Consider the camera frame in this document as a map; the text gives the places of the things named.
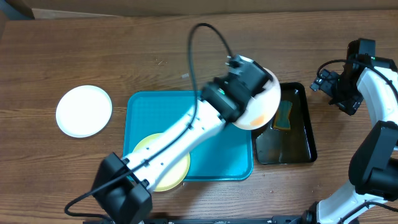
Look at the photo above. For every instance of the white plate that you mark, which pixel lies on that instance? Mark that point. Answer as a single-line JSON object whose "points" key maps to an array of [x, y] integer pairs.
{"points": [[259, 110], [83, 111]]}

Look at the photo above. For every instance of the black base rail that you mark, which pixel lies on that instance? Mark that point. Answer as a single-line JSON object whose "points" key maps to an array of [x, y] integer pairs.
{"points": [[283, 219]]}

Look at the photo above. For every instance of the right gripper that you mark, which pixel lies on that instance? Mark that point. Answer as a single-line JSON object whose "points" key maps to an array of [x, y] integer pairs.
{"points": [[327, 84]]}

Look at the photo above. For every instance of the black water tray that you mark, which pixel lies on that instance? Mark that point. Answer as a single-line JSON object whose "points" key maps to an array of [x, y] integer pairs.
{"points": [[272, 146]]}

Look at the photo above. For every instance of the blue plastic tray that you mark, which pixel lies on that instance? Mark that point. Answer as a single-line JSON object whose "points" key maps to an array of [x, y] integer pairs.
{"points": [[226, 156]]}

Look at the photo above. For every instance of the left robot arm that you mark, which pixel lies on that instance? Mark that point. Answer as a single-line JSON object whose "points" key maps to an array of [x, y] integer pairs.
{"points": [[123, 187]]}

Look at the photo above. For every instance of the green orange sponge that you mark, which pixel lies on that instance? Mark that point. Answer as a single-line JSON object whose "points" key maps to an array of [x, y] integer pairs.
{"points": [[281, 119]]}

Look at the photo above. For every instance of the yellow plate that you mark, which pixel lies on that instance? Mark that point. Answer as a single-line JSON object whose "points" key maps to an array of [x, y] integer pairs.
{"points": [[175, 175]]}

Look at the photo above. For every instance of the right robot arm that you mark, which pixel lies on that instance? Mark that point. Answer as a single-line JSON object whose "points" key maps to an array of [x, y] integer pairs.
{"points": [[372, 170]]}

